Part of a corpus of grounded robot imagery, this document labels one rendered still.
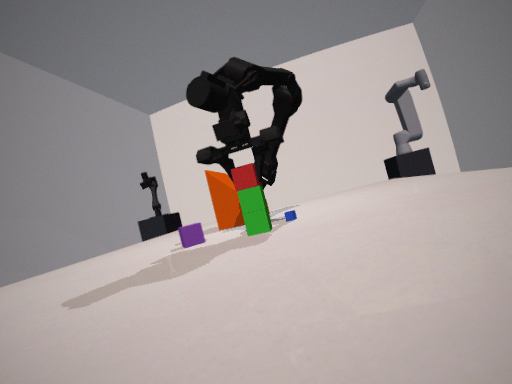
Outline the green block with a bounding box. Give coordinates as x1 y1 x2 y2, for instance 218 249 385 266
237 185 268 214
243 208 273 236

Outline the purple block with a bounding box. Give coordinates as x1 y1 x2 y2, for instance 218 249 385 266
178 223 206 248

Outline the blue cube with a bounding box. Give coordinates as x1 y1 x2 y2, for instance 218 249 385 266
284 210 297 222

